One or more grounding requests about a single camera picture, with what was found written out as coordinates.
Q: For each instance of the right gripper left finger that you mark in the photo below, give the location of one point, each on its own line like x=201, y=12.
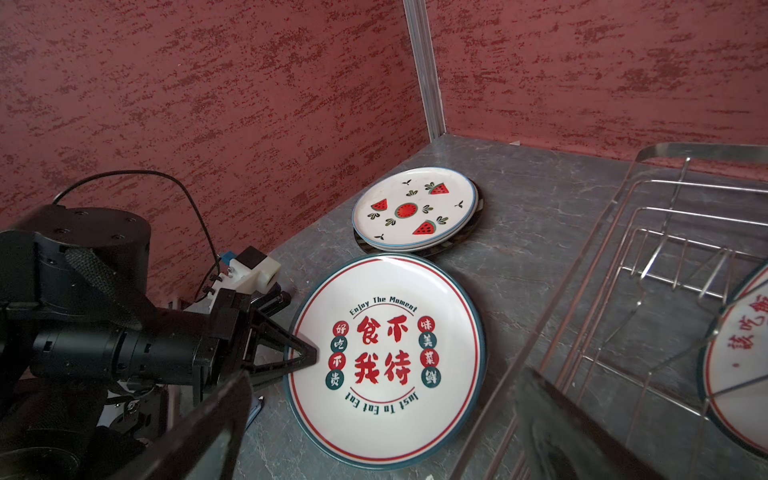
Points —
x=203, y=445

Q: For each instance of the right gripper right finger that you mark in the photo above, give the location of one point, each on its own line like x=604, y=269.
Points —
x=562, y=442

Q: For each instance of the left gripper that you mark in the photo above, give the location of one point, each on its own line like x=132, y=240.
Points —
x=238, y=340

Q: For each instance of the white plate red text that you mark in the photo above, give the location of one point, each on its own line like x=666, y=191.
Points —
x=401, y=357

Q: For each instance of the dark striped rim plate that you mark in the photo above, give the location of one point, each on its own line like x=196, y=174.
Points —
x=429, y=251

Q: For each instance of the watermelon pattern plate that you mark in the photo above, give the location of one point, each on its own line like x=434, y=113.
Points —
x=415, y=209

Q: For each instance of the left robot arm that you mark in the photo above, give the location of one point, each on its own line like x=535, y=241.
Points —
x=78, y=332

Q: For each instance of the small sunburst plate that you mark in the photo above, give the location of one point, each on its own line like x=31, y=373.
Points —
x=732, y=368

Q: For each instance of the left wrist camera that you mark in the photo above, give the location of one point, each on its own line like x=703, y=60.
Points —
x=248, y=272

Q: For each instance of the wire dish rack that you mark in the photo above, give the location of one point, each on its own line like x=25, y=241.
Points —
x=662, y=240

